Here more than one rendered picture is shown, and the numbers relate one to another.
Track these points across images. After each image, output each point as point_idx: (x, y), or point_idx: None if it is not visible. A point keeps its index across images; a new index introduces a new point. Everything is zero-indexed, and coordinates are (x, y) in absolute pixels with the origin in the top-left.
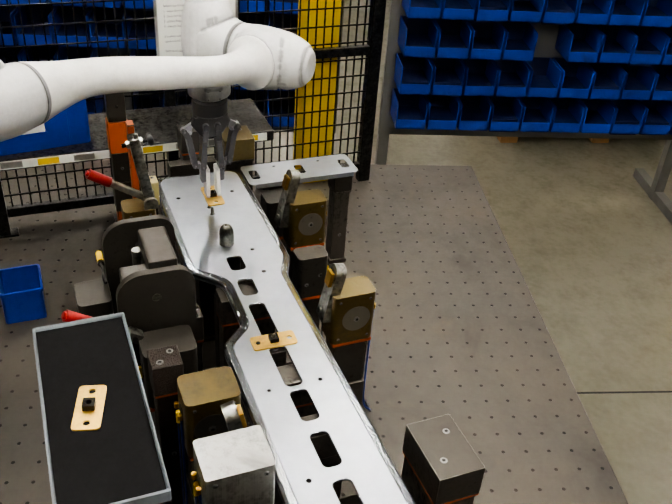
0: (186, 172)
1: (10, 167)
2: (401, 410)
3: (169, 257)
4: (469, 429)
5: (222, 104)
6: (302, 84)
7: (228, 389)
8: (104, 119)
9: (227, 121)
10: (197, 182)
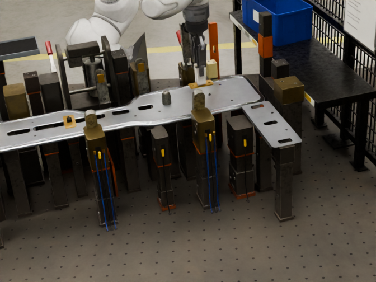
0: (267, 88)
1: (247, 35)
2: (104, 244)
3: (69, 48)
4: (80, 275)
5: (188, 24)
6: (146, 15)
7: (9, 93)
8: (311, 46)
9: (197, 39)
10: (241, 88)
